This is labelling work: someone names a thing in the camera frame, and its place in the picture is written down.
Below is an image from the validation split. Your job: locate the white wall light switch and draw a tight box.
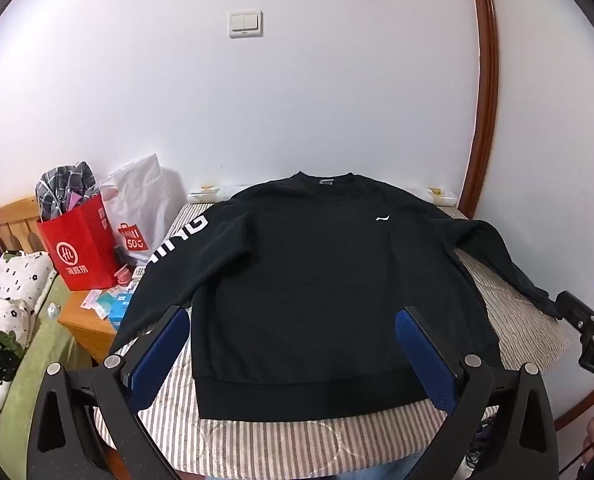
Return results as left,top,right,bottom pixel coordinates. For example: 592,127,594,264
228,9,265,40

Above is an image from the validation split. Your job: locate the green blanket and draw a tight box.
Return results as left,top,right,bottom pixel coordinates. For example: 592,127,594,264
0,270,98,456

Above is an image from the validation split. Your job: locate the brown wooden door frame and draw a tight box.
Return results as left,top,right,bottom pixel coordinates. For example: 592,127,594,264
464,0,500,223

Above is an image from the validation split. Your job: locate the white printed mattress edge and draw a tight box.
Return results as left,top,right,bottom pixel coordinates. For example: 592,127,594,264
186,184,462,208

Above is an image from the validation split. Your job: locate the wooden nightstand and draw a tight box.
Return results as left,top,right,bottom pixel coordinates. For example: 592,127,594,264
57,265,143,363

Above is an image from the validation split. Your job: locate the white pink packet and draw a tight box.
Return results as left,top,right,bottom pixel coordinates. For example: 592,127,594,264
80,289,109,311

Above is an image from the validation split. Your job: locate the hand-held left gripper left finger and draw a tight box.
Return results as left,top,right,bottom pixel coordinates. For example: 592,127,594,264
33,305,193,480

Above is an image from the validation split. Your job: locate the black sweatshirt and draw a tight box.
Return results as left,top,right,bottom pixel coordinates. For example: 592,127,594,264
113,171,562,421

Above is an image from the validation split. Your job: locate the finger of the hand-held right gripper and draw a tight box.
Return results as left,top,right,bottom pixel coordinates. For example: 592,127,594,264
556,291,594,331

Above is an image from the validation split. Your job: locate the grey checkered cloth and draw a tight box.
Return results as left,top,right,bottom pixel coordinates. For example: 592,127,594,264
34,161,100,222

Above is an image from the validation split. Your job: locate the striped bed sheet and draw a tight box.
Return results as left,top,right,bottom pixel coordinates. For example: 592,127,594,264
94,200,570,478

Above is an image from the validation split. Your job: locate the white floral quilt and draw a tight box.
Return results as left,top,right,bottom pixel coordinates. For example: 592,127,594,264
0,250,58,418

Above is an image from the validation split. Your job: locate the black cable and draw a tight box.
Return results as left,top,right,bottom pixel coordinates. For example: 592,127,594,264
559,435,594,479

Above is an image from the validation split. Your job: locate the white plastic shopping bag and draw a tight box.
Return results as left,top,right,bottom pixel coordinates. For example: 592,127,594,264
100,152,188,267

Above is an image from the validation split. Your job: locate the red paper bag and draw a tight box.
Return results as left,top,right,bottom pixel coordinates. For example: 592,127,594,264
36,192,123,292

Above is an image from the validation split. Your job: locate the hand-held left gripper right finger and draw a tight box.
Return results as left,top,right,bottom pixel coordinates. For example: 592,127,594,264
395,305,560,480

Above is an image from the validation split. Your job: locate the blue small box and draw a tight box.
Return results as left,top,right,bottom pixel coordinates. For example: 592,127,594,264
108,292,134,324

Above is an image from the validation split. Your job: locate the wooden headboard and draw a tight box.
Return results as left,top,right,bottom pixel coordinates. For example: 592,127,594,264
0,195,53,256

